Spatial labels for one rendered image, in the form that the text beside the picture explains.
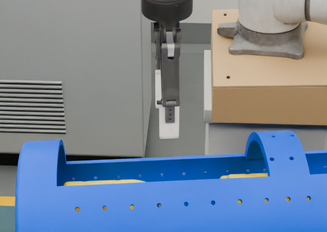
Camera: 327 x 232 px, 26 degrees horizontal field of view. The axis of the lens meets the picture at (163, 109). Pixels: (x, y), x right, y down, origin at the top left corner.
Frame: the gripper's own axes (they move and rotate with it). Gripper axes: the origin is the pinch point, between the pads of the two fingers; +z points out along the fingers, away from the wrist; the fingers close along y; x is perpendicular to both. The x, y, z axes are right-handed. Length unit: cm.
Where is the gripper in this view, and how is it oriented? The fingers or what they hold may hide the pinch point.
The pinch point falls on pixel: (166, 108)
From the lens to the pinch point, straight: 112.7
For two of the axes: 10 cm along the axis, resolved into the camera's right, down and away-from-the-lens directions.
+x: 10.0, -0.4, 0.6
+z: 0.0, 8.5, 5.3
